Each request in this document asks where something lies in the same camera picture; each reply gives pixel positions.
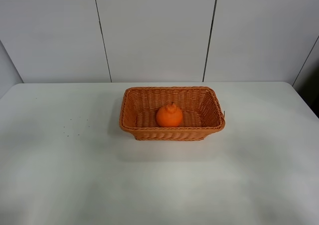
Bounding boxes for orange with stem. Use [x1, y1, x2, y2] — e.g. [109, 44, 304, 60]
[156, 102, 183, 127]

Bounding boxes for orange wicker basket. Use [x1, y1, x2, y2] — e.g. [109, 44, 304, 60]
[119, 86, 225, 141]

